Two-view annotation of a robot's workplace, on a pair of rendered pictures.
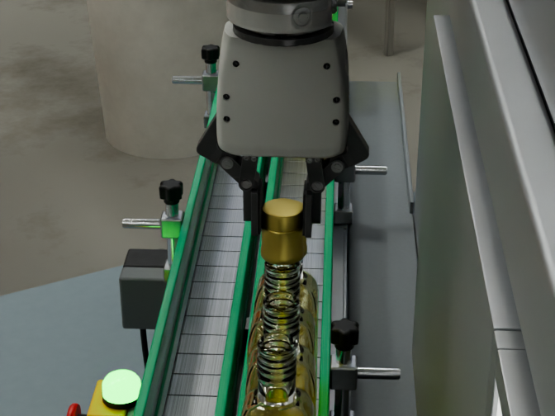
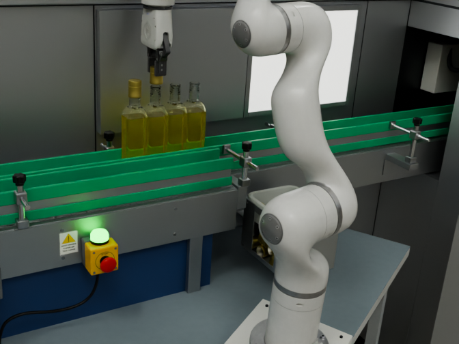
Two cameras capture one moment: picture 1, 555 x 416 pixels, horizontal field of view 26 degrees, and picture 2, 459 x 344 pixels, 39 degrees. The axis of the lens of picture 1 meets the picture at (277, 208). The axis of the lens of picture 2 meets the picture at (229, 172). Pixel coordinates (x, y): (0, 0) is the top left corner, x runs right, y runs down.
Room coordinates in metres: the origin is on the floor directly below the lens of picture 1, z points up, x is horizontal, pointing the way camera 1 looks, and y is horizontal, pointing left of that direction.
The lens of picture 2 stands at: (1.65, 1.48, 1.76)
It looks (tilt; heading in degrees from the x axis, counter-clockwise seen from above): 22 degrees down; 235
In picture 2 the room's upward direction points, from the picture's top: 4 degrees clockwise
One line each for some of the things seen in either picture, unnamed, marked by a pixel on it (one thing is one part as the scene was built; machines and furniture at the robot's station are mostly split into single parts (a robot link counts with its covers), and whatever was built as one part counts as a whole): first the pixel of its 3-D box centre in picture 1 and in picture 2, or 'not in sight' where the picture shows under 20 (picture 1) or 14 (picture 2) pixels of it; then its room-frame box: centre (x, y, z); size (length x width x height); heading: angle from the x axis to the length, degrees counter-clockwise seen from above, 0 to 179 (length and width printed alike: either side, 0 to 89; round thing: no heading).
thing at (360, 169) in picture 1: (360, 177); not in sight; (1.41, -0.11, 1.11); 0.07 x 0.04 x 0.13; 87
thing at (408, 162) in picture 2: not in sight; (406, 149); (0.02, 0.17, 1.07); 0.17 x 0.05 x 0.23; 87
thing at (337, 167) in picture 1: (324, 193); (151, 58); (0.85, -0.04, 1.38); 0.03 x 0.03 x 0.07; 86
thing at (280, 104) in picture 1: (282, 82); (157, 24); (0.85, 0.00, 1.47); 0.10 x 0.07 x 0.11; 86
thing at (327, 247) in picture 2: not in sight; (283, 228); (0.55, 0.21, 0.92); 0.27 x 0.17 x 0.15; 87
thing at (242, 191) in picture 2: not in sight; (234, 190); (0.66, 0.11, 1.02); 0.09 x 0.04 x 0.07; 87
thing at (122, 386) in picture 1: (121, 386); (99, 235); (1.09, 0.17, 1.01); 0.04 x 0.04 x 0.03
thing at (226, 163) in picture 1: (241, 191); (162, 64); (0.85, 0.03, 1.38); 0.03 x 0.03 x 0.07; 86
